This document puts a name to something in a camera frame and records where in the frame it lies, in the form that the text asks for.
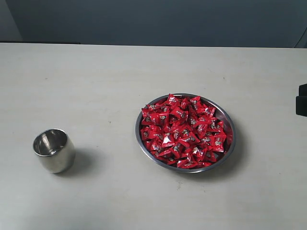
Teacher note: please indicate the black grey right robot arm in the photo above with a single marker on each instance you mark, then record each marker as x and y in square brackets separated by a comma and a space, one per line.
[301, 101]

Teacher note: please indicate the steel bowl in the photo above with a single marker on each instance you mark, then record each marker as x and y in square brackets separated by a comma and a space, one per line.
[229, 119]

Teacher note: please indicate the steel cup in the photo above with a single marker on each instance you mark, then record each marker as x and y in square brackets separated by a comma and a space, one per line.
[54, 150]

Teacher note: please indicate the pile of red candies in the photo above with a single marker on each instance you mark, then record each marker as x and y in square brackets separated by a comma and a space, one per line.
[182, 131]

